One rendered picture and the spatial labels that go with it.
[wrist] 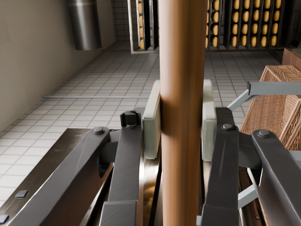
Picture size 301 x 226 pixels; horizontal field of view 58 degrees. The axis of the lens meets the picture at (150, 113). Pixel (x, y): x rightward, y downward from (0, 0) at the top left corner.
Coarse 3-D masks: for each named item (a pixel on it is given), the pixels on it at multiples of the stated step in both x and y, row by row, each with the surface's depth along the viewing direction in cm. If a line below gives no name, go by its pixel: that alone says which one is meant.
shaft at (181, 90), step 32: (160, 0) 16; (192, 0) 15; (160, 32) 17; (192, 32) 16; (160, 64) 18; (192, 64) 17; (192, 96) 18; (192, 128) 19; (192, 160) 20; (192, 192) 22; (192, 224) 23
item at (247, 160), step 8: (216, 112) 18; (224, 112) 18; (224, 120) 17; (232, 120) 17; (240, 136) 15; (248, 136) 15; (240, 144) 15; (248, 144) 14; (240, 152) 15; (248, 152) 14; (256, 152) 14; (240, 160) 15; (248, 160) 15; (256, 160) 14; (256, 168) 15
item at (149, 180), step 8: (160, 136) 185; (160, 144) 181; (160, 152) 177; (144, 160) 139; (152, 160) 152; (144, 168) 133; (152, 168) 150; (144, 176) 131; (152, 176) 147; (144, 184) 129; (152, 184) 144; (144, 192) 127; (152, 192) 142; (144, 200) 125; (152, 200) 139; (144, 208) 124; (144, 216) 122; (144, 224) 120
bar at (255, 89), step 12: (252, 84) 103; (264, 84) 102; (276, 84) 101; (288, 84) 101; (300, 84) 100; (240, 96) 106; (252, 96) 106; (300, 156) 60; (300, 168) 60; (252, 192) 66; (240, 204) 68
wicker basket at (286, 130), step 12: (264, 72) 162; (276, 72) 148; (288, 72) 147; (300, 72) 145; (264, 96) 168; (276, 96) 167; (300, 96) 113; (252, 108) 172; (276, 108) 170; (288, 108) 162; (300, 108) 113; (252, 120) 175; (264, 120) 174; (276, 120) 173; (288, 120) 116; (276, 132) 169; (288, 132) 119
